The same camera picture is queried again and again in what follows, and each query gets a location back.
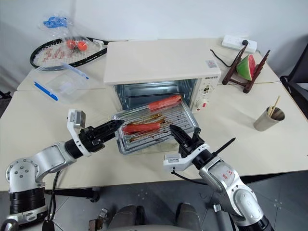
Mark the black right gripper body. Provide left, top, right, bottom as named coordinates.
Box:
left=178, top=141, right=209, bottom=161

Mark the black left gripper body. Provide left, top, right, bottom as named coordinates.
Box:
left=78, top=125, right=107, bottom=153

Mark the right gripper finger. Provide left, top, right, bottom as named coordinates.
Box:
left=192, top=128, right=204, bottom=147
left=169, top=124, right=193, bottom=148

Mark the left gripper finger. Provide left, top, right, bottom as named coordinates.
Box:
left=94, top=119, right=125, bottom=136
left=98, top=125, right=121, bottom=144

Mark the ribbed metal baking tray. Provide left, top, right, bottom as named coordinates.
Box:
left=111, top=105, right=200, bottom=156

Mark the glass toaster oven door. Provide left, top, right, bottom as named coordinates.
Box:
left=141, top=141, right=180, bottom=155

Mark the white oven timer knob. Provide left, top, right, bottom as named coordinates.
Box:
left=195, top=98, right=209, bottom=111

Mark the red sausage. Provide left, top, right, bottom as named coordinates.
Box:
left=122, top=122, right=162, bottom=135
left=147, top=94, right=182, bottom=112

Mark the white toaster oven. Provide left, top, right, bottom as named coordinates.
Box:
left=103, top=38, right=222, bottom=114

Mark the black pointed strip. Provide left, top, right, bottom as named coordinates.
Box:
left=213, top=137, right=237, bottom=156

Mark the black table foot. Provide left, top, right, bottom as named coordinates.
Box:
left=51, top=187, right=101, bottom=203

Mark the clear container with blue clips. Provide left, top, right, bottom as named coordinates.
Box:
left=30, top=62, right=90, bottom=105

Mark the dark rounded shape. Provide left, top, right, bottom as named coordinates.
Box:
left=176, top=202, right=202, bottom=231

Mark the beige metal cup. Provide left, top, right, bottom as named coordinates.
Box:
left=253, top=106, right=286, bottom=132

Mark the dark wooden stand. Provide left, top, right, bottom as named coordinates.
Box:
left=221, top=44, right=272, bottom=94

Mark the toy watermelon slice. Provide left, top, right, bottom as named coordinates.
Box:
left=236, top=54, right=257, bottom=81

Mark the wooden stick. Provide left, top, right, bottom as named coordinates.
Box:
left=269, top=95, right=282, bottom=119

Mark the black tennis racket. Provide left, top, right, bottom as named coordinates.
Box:
left=29, top=36, right=128, bottom=72

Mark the white power strip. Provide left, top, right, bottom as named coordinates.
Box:
left=221, top=35, right=258, bottom=54

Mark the clear plastic bag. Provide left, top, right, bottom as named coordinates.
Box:
left=37, top=15, right=89, bottom=53

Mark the black chair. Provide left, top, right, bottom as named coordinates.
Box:
left=280, top=42, right=308, bottom=116

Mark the blue plastic bag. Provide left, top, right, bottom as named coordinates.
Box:
left=43, top=16, right=67, bottom=29

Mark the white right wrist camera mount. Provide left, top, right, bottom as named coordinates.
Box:
left=163, top=143, right=210, bottom=173

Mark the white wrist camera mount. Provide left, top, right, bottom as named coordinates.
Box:
left=66, top=108, right=92, bottom=158
left=163, top=143, right=210, bottom=173

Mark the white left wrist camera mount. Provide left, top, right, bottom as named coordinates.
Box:
left=66, top=108, right=92, bottom=158

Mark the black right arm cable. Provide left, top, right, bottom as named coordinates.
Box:
left=171, top=170, right=233, bottom=218

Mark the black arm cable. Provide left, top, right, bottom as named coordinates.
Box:
left=171, top=170, right=233, bottom=218
left=45, top=168, right=61, bottom=226

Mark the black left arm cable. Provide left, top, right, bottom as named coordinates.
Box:
left=45, top=168, right=61, bottom=226

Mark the black power plug and cable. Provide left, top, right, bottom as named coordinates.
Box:
left=209, top=39, right=249, bottom=71

